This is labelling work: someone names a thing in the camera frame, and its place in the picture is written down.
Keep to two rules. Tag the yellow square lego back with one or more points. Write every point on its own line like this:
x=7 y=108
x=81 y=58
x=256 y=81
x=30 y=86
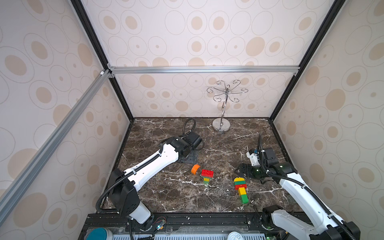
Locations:
x=239 y=179

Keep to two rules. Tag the orange round lego piece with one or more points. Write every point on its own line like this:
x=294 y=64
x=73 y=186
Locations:
x=195 y=168

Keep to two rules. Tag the chrome hook stand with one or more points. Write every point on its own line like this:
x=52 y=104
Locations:
x=223 y=93

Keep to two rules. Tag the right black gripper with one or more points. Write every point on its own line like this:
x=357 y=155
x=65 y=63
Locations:
x=247 y=169

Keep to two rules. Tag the left slanted aluminium rail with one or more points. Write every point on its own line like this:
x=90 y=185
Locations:
x=21 y=184

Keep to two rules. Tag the teal white round object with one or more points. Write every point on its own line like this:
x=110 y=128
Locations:
x=100 y=234

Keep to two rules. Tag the horizontal aluminium rail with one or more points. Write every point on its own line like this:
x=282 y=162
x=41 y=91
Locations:
x=205 y=70

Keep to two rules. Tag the green long lego back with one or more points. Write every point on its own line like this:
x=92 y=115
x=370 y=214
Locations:
x=239 y=183

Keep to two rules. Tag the green square lego front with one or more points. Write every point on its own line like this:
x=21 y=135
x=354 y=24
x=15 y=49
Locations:
x=244 y=199

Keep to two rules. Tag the red long lego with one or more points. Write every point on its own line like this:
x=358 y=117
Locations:
x=207 y=174
x=240 y=186

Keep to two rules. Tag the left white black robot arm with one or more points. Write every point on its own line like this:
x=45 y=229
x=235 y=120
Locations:
x=121 y=195

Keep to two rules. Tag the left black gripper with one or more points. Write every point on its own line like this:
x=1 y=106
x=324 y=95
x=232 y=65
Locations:
x=193 y=158

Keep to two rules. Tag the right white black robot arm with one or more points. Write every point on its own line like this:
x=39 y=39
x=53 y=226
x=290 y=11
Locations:
x=324 y=224

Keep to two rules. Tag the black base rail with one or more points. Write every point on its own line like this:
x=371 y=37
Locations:
x=183 y=226

